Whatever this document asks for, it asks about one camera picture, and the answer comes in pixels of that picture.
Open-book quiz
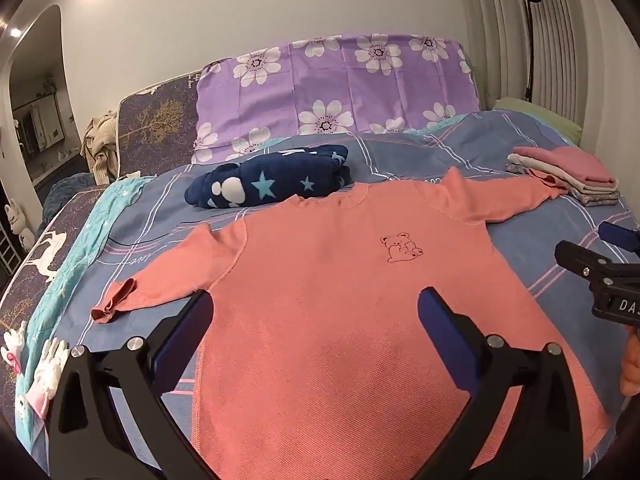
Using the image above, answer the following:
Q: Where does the white folded garment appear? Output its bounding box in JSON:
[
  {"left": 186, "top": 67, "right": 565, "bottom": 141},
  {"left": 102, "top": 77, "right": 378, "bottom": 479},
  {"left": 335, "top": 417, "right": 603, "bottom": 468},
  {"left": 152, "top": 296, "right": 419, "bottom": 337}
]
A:
[{"left": 506, "top": 154, "right": 583, "bottom": 192}]

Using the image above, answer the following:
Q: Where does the white plush toy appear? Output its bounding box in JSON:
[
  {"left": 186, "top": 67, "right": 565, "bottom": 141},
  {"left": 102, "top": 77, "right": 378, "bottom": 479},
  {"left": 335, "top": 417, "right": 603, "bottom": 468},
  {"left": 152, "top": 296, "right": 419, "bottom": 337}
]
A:
[
  {"left": 26, "top": 337, "right": 70, "bottom": 417},
  {"left": 0, "top": 319, "right": 28, "bottom": 373}
]

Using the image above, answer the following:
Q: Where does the grey-blue fuzzy blanket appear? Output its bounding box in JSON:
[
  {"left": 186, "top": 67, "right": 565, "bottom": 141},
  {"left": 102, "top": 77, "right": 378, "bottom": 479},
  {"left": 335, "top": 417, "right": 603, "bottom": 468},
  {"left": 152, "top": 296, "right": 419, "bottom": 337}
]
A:
[{"left": 42, "top": 172, "right": 110, "bottom": 222}]

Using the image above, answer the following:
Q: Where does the purple flowered pillow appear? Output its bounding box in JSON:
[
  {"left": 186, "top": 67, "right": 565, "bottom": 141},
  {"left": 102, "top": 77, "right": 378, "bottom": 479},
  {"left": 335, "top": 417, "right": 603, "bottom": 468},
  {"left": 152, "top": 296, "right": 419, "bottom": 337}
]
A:
[{"left": 192, "top": 34, "right": 483, "bottom": 163}]

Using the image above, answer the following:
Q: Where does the person's right hand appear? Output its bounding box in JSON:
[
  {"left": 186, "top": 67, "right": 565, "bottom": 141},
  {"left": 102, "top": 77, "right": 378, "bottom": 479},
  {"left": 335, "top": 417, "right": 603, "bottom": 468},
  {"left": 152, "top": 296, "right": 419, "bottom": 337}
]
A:
[{"left": 620, "top": 331, "right": 640, "bottom": 397}]

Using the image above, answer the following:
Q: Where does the grey patterned folded garment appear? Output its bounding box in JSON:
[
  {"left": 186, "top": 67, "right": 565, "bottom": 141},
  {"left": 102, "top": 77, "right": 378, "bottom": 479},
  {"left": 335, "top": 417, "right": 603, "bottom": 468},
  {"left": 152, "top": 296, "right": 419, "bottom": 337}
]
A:
[{"left": 562, "top": 186, "right": 624, "bottom": 208}]

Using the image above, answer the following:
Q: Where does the navy star print garment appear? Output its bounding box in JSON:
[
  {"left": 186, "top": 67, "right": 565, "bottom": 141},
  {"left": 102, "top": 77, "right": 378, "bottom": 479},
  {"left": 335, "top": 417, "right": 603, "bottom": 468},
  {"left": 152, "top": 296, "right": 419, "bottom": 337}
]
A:
[{"left": 185, "top": 144, "right": 353, "bottom": 210}]

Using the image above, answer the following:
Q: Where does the white cat figurine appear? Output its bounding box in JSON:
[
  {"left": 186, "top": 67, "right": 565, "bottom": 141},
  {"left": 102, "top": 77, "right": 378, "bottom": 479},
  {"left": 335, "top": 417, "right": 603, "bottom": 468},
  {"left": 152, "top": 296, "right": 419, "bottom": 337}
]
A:
[{"left": 4, "top": 198, "right": 34, "bottom": 252}]

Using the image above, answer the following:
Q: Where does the pink folded garment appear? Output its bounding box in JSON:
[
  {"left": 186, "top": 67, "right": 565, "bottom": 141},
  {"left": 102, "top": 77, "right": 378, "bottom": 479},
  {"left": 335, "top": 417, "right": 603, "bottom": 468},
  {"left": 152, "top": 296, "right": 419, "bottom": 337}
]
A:
[{"left": 512, "top": 146, "right": 617, "bottom": 188}]

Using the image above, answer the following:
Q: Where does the pink bear print sweater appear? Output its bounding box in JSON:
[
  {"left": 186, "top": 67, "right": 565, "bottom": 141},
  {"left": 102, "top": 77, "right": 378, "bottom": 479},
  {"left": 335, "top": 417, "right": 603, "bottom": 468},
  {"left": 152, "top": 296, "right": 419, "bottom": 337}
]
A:
[{"left": 91, "top": 166, "right": 613, "bottom": 480}]

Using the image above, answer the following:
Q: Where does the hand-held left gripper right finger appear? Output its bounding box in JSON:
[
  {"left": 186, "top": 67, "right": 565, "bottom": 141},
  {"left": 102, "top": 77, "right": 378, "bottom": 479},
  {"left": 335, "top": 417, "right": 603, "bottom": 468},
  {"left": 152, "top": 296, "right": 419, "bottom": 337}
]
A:
[{"left": 417, "top": 287, "right": 598, "bottom": 480}]

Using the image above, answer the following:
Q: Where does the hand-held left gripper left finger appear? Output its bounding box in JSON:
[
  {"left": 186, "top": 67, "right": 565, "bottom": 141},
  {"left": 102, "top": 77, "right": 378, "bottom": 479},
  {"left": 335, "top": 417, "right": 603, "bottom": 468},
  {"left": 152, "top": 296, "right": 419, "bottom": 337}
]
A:
[{"left": 47, "top": 290, "right": 221, "bottom": 480}]

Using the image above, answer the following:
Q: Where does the beige knit garment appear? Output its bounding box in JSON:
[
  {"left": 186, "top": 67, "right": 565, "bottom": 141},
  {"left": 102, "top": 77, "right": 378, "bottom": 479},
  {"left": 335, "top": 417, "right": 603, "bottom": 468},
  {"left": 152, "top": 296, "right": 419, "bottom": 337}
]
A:
[{"left": 81, "top": 111, "right": 122, "bottom": 187}]

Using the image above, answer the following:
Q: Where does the dark deer print sheet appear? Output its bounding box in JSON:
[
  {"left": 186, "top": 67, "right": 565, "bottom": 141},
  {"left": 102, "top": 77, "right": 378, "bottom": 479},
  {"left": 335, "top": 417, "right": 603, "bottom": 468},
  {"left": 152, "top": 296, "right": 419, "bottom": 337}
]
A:
[{"left": 0, "top": 187, "right": 108, "bottom": 341}]

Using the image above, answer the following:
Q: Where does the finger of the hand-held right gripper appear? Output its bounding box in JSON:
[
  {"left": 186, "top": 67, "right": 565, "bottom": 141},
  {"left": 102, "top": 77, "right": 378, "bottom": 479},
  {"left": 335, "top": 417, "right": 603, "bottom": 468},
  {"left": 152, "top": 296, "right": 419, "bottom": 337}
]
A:
[
  {"left": 555, "top": 240, "right": 640, "bottom": 292},
  {"left": 598, "top": 221, "right": 640, "bottom": 257}
]

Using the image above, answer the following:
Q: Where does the teal patterned sheet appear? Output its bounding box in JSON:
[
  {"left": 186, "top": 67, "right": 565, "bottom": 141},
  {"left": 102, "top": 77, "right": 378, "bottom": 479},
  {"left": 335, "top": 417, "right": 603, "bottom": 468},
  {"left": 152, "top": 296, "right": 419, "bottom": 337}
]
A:
[{"left": 15, "top": 175, "right": 157, "bottom": 411}]

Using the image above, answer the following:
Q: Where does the white pleated curtain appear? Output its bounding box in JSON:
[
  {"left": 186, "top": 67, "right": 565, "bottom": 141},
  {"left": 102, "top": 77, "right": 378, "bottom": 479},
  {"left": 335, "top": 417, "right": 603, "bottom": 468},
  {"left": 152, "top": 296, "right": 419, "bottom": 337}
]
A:
[{"left": 454, "top": 0, "right": 640, "bottom": 161}]

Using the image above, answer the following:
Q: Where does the dark tree print pillow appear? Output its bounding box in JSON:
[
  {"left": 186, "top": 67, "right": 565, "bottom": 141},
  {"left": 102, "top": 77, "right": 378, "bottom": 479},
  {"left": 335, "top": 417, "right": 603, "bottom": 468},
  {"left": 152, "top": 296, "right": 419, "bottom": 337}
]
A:
[{"left": 116, "top": 85, "right": 207, "bottom": 177}]

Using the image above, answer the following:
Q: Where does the blue plaid bed sheet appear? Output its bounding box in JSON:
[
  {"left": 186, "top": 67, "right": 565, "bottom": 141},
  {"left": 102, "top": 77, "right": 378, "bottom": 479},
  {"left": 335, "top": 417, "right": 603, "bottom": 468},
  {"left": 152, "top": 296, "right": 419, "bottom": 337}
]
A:
[{"left": 15, "top": 109, "right": 640, "bottom": 480}]

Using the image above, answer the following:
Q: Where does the green pillow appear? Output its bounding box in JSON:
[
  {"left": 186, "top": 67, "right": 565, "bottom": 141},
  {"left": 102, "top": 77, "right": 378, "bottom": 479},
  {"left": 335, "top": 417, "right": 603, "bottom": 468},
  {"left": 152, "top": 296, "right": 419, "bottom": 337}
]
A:
[{"left": 492, "top": 96, "right": 583, "bottom": 147}]

